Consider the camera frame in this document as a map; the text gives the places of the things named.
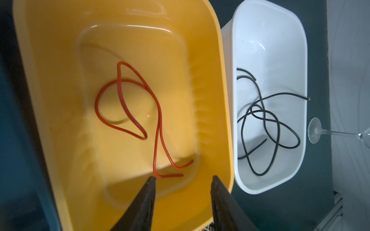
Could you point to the white plastic bin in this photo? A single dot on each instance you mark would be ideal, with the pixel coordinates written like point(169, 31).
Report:
point(265, 52)

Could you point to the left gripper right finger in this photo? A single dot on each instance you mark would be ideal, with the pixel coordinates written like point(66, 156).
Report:
point(227, 214)

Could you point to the yellow plastic bin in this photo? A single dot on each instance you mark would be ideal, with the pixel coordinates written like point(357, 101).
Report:
point(70, 50)

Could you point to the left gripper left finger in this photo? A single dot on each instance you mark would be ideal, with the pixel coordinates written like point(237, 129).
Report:
point(139, 215)

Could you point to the blue plastic bin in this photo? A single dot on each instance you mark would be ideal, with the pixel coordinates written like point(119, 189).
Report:
point(26, 203)

